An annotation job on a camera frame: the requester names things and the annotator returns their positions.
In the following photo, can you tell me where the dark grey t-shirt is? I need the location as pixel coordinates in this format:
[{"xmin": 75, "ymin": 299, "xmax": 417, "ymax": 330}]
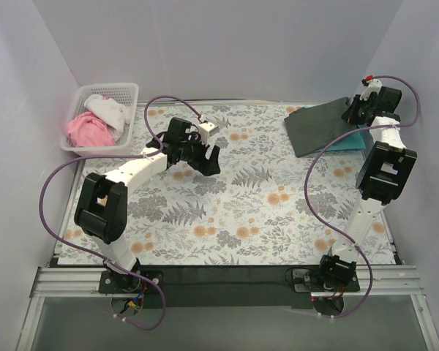
[{"xmin": 284, "ymin": 97, "xmax": 356, "ymax": 157}]

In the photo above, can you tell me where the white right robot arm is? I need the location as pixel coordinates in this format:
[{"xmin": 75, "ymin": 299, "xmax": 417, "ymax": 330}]
[{"xmin": 316, "ymin": 79, "xmax": 418, "ymax": 291}]

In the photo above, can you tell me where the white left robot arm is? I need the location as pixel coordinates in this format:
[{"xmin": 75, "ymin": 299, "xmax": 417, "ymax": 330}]
[{"xmin": 74, "ymin": 118, "xmax": 220, "ymax": 293}]

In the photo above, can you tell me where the floral patterned table mat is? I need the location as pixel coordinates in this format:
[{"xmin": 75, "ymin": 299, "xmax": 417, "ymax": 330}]
[{"xmin": 59, "ymin": 102, "xmax": 404, "ymax": 267}]

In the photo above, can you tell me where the white crumpled t-shirt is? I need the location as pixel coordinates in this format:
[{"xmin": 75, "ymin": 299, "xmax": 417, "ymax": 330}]
[{"xmin": 84, "ymin": 94, "xmax": 131, "ymax": 132}]

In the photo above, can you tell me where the white plastic laundry basket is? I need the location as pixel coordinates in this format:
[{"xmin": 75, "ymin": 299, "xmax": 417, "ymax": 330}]
[{"xmin": 60, "ymin": 83, "xmax": 139, "ymax": 156}]

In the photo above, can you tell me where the pink crumpled t-shirt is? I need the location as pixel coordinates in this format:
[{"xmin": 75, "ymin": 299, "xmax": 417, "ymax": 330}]
[{"xmin": 64, "ymin": 112, "xmax": 116, "ymax": 148}]

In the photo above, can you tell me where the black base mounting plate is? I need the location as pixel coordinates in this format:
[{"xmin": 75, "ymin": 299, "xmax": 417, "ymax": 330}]
[{"xmin": 98, "ymin": 265, "xmax": 360, "ymax": 309}]

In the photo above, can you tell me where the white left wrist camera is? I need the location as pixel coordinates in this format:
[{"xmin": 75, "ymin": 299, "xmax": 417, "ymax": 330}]
[{"xmin": 198, "ymin": 121, "xmax": 220, "ymax": 144}]

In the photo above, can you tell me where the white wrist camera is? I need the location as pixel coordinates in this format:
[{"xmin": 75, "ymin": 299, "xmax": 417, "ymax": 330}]
[
  {"xmin": 359, "ymin": 75, "xmax": 383, "ymax": 101},
  {"xmin": 198, "ymin": 121, "xmax": 220, "ymax": 144}
]

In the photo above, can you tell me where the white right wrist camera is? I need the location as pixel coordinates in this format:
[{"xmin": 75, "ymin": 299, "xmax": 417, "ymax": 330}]
[{"xmin": 359, "ymin": 75, "xmax": 383, "ymax": 101}]

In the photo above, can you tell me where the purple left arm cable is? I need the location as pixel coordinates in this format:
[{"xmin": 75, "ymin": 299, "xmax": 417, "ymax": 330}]
[{"xmin": 38, "ymin": 95, "xmax": 208, "ymax": 331}]

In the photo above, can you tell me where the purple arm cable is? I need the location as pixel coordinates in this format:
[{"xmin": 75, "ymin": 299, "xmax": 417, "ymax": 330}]
[
  {"xmin": 304, "ymin": 75, "xmax": 421, "ymax": 320},
  {"xmin": 38, "ymin": 95, "xmax": 208, "ymax": 331}
]

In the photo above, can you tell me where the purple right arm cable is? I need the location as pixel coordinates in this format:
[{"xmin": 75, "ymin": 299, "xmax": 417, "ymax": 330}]
[{"xmin": 304, "ymin": 75, "xmax": 421, "ymax": 320}]

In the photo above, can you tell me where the aluminium frame rail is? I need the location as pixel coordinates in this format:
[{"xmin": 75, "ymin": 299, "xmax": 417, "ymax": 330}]
[{"xmin": 17, "ymin": 265, "xmax": 439, "ymax": 350}]

